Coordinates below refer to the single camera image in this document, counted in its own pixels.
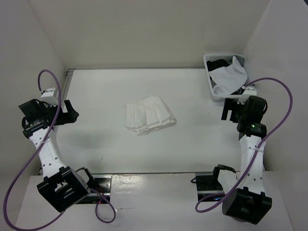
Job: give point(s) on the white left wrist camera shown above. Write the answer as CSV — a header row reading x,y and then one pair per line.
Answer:
x,y
50,96

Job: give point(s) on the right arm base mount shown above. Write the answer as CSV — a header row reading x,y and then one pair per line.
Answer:
x,y
207,185

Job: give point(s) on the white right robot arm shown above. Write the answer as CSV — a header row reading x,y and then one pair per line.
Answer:
x,y
244,198

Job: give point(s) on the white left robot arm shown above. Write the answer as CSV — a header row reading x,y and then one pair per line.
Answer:
x,y
62,187

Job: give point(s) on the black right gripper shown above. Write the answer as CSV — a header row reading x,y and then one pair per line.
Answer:
x,y
231,104

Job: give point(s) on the white pleated skirt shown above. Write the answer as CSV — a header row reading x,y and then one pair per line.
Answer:
x,y
148,115

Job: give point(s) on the aluminium table edge rail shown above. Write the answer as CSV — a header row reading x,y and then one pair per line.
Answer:
x,y
68,81

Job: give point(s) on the white plastic basket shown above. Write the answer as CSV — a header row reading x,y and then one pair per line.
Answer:
x,y
213,57

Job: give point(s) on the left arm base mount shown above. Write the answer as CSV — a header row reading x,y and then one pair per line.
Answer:
x,y
98,182

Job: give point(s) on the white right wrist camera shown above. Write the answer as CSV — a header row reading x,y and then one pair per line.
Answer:
x,y
248,91

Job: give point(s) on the black garment in basket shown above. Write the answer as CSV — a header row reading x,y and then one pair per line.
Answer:
x,y
212,65

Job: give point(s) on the grey garment in basket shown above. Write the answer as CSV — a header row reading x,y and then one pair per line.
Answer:
x,y
238,62

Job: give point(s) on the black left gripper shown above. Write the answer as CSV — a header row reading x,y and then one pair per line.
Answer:
x,y
70,117

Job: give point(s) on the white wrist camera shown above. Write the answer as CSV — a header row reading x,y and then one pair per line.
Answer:
x,y
248,91
50,96

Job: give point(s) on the white garment in basket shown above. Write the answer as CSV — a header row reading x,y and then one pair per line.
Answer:
x,y
227,80

